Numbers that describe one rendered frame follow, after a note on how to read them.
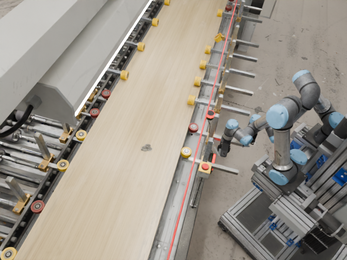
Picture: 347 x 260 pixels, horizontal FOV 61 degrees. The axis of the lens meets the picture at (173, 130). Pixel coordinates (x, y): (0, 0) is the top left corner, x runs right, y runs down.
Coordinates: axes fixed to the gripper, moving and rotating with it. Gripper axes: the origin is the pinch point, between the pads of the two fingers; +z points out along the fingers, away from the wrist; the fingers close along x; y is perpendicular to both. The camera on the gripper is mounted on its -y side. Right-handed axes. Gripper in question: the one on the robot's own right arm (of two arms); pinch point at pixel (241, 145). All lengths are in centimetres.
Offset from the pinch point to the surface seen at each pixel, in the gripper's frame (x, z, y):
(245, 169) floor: 36, 83, 19
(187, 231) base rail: -76, 12, -27
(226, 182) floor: 13, 82, 2
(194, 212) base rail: -61, 12, -25
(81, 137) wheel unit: -38, -12, -119
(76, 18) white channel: -115, -163, -51
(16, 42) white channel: -126, -165, -53
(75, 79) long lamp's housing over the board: -121, -156, -50
